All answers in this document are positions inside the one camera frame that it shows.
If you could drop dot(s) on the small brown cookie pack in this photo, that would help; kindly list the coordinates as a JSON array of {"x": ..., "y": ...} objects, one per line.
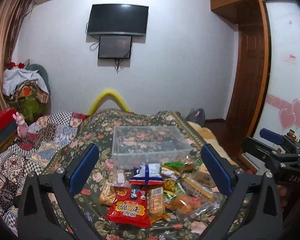
[{"x": 203, "y": 176}]

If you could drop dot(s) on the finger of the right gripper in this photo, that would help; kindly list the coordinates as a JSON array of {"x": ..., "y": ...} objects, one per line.
[{"x": 271, "y": 136}]

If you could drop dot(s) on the orange round cracker pack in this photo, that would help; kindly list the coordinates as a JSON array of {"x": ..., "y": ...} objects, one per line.
[{"x": 156, "y": 204}]

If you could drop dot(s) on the striped brown curtain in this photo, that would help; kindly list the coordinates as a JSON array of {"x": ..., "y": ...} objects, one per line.
[{"x": 12, "y": 14}]

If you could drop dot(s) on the pink plush toy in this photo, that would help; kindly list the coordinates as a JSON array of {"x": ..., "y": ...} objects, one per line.
[{"x": 22, "y": 127}]

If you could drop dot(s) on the clear plastic storage box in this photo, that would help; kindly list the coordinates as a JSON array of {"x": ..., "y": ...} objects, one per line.
[{"x": 134, "y": 146}]

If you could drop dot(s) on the dark backpack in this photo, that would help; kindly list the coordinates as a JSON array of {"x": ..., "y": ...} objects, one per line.
[{"x": 197, "y": 117}]

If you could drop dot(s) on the orange snack clear bag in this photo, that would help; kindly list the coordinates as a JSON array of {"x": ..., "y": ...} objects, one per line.
[{"x": 183, "y": 203}]

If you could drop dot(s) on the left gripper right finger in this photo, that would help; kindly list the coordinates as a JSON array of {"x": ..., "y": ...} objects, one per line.
[{"x": 265, "y": 220}]

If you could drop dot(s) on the small black wall screen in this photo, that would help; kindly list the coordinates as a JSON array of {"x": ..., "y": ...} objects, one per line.
[{"x": 115, "y": 47}]

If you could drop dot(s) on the yellow curved foam tube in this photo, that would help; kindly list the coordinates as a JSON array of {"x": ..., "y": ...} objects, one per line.
[{"x": 106, "y": 95}]

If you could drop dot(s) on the green floral bed cover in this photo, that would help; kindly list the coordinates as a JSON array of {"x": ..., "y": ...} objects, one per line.
[{"x": 98, "y": 129}]

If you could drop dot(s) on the pile of clothes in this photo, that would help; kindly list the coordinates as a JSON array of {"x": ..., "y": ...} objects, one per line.
[{"x": 27, "y": 89}]

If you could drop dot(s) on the gold brown biscuit pack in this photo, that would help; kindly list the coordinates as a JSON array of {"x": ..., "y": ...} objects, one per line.
[{"x": 195, "y": 189}]

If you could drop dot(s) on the white sliding wardrobe door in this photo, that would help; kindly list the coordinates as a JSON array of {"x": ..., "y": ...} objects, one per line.
[{"x": 281, "y": 111}]

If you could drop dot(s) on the beige plush blanket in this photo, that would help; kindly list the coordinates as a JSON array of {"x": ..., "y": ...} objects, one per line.
[{"x": 209, "y": 137}]

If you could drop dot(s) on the red noodle snack bag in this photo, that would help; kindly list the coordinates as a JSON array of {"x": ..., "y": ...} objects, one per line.
[{"x": 130, "y": 207}]

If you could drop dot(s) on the large black wall television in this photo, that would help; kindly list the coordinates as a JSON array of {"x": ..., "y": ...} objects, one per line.
[{"x": 118, "y": 19}]

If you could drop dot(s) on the blue white red snack bag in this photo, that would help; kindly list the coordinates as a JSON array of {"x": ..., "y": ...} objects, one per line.
[{"x": 148, "y": 174}]

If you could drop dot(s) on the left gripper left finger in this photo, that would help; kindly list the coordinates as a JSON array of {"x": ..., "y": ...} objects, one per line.
[{"x": 36, "y": 218}]

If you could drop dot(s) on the brown wooden wardrobe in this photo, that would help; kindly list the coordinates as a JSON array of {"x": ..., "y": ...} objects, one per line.
[{"x": 251, "y": 73}]

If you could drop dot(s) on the green pea snack packet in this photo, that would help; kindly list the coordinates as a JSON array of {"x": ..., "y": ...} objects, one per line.
[{"x": 171, "y": 189}]

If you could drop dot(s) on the red box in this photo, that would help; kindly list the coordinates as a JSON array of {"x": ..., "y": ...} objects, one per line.
[{"x": 6, "y": 117}]

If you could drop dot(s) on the yellow white snack bag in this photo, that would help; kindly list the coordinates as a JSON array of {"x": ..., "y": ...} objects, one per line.
[{"x": 173, "y": 170}]

